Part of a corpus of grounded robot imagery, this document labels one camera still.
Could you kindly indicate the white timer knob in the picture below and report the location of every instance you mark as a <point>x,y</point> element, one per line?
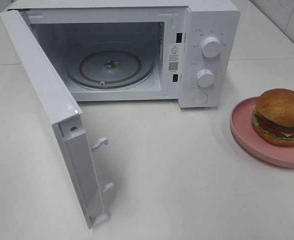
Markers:
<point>205,78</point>

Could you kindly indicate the white microwave door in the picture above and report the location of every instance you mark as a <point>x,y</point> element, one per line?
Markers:
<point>64,115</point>

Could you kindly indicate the pink round plate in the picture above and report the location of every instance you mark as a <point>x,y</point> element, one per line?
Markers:
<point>243,132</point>

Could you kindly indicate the toy hamburger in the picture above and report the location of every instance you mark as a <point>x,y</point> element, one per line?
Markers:
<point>273,117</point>

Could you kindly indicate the glass microwave turntable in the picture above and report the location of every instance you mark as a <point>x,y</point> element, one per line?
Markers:
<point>109,65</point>

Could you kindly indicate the white microwave oven body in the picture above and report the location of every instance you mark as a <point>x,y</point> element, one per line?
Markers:
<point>171,29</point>

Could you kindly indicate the white upper power knob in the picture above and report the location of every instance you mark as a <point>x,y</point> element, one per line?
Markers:
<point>211,47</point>

